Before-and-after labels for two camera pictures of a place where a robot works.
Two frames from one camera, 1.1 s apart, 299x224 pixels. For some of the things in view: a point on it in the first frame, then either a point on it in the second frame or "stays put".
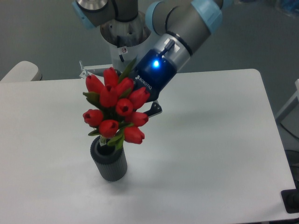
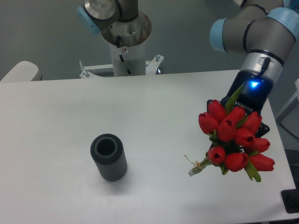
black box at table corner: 290,199 stays put
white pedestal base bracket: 85,73 stays put
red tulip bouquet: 116,98 to 234,145
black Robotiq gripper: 153,71 to 255,92
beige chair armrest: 23,71 stays put
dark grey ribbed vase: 111,163 stays put
